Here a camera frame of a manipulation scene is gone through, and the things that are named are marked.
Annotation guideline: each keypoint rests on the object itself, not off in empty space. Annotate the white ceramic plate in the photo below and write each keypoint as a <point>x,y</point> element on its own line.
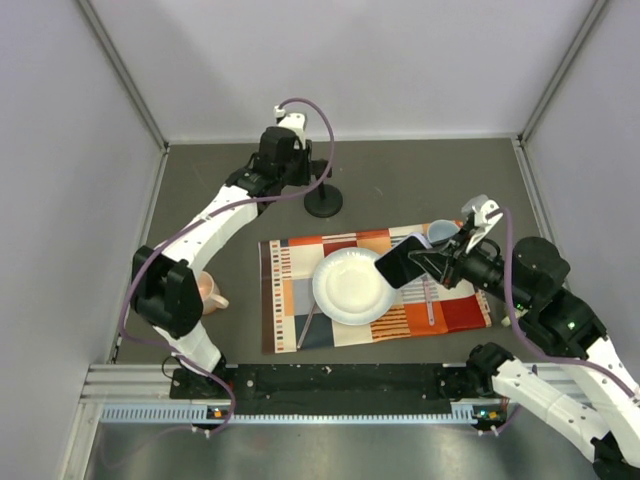
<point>349,290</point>

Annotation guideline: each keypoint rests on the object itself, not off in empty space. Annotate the pink ceramic mug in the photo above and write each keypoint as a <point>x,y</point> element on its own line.
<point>210,294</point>

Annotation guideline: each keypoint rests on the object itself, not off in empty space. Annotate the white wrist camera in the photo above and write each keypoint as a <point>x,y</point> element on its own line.
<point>296,122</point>
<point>484,214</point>

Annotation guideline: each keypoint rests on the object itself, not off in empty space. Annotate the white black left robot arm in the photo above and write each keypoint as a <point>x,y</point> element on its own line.
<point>167,294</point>

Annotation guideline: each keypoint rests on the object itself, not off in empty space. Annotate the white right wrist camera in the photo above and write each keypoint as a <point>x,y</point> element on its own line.
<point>484,214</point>

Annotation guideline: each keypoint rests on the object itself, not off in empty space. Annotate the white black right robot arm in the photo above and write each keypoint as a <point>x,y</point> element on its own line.
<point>565,331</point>

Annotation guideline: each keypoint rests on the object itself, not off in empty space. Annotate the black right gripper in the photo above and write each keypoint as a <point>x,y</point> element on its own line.
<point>439,263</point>

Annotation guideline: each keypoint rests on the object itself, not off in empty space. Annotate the blue grey mug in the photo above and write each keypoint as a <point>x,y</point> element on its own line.
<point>440,231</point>

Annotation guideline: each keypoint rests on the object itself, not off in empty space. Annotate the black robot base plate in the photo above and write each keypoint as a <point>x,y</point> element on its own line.
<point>433,381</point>

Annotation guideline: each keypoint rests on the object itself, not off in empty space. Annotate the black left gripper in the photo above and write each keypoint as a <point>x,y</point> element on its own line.
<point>303,177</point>

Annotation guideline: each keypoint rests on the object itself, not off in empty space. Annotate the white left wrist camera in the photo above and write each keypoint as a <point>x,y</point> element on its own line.
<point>296,122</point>

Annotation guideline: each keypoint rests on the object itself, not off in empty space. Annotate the phone with lilac case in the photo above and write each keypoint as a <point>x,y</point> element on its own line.
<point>396,267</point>

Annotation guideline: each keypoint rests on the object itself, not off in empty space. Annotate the grey slotted cable duct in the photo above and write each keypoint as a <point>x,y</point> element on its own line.
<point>466,411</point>

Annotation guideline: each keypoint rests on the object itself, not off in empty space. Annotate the black phone stand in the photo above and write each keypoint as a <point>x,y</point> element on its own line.
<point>326,200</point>

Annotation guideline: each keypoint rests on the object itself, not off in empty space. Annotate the colourful patterned placemat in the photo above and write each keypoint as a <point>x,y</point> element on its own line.
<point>287,267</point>

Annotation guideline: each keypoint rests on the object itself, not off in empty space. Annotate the pink handled knife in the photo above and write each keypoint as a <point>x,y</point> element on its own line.
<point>306,327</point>

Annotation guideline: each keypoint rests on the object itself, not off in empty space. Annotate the pink handled fork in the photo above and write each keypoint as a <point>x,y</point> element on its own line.
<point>428,300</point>

